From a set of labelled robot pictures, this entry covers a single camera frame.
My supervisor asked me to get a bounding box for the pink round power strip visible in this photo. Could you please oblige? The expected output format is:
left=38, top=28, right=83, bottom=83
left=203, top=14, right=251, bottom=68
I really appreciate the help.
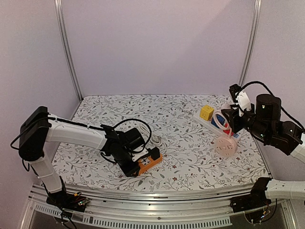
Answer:
left=215, top=135, right=237, bottom=157

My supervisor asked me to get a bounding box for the right aluminium frame post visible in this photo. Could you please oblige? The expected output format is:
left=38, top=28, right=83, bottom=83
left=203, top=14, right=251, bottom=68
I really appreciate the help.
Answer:
left=238, top=0, right=262, bottom=86

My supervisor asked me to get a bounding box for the aluminium frame post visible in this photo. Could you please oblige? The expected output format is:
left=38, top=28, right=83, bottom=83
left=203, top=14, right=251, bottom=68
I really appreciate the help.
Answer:
left=54, top=0, right=83, bottom=102
left=238, top=0, right=262, bottom=86

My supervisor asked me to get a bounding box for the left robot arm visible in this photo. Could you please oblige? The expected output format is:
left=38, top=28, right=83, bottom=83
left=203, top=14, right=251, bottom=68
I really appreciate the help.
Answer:
left=13, top=106, right=144, bottom=207

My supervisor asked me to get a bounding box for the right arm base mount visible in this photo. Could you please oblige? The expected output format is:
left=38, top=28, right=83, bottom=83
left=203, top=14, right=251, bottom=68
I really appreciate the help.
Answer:
left=230, top=177, right=272, bottom=224

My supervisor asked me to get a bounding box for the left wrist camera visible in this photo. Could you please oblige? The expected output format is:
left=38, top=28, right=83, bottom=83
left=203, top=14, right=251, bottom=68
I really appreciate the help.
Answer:
left=131, top=148, right=150, bottom=162

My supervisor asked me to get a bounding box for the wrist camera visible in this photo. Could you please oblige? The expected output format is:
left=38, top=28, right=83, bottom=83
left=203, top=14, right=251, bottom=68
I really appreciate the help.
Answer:
left=229, top=84, right=254, bottom=117
left=131, top=148, right=150, bottom=162

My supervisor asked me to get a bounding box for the white cable with plug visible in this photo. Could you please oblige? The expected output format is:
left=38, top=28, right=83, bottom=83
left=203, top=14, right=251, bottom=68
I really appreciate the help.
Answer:
left=140, top=124, right=167, bottom=153

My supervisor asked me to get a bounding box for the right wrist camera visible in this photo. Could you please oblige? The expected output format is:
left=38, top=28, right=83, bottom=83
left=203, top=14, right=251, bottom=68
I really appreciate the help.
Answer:
left=229, top=84, right=254, bottom=117

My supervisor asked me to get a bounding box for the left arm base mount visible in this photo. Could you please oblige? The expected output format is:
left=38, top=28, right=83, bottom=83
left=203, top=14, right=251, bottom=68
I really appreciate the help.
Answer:
left=46, top=190, right=90, bottom=212

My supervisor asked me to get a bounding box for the front aluminium rail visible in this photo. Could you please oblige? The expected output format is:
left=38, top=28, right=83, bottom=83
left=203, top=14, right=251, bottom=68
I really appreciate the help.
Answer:
left=20, top=183, right=298, bottom=229

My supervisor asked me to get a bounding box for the floral table mat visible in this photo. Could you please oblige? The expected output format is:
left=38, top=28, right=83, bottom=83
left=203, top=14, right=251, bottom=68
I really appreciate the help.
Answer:
left=52, top=95, right=269, bottom=192

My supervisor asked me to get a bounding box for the blue cube socket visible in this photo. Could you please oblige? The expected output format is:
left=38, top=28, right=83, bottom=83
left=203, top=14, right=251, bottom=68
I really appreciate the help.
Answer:
left=211, top=111, right=226, bottom=128

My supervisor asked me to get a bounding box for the left aluminium frame post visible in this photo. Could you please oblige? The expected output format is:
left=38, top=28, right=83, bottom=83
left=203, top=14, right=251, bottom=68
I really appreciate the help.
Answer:
left=54, top=0, right=83, bottom=102

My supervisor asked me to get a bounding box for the black adapter with cable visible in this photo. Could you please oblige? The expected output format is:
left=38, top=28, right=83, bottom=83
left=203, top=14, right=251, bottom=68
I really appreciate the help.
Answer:
left=148, top=147, right=160, bottom=160

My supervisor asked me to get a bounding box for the orange power strip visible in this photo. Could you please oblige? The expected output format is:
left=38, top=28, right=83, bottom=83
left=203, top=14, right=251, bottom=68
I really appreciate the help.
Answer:
left=138, top=154, right=163, bottom=175

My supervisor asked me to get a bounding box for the yellow cube socket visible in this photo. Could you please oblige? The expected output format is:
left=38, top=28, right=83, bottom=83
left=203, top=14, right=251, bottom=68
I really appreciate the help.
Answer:
left=199, top=105, right=214, bottom=121

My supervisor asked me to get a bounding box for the white multicolour power strip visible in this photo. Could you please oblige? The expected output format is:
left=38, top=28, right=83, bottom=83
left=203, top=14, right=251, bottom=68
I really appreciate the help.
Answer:
left=193, top=111, right=226, bottom=136

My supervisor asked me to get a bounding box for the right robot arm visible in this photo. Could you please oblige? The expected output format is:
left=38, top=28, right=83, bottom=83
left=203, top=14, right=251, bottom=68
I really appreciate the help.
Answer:
left=221, top=94, right=305, bottom=208

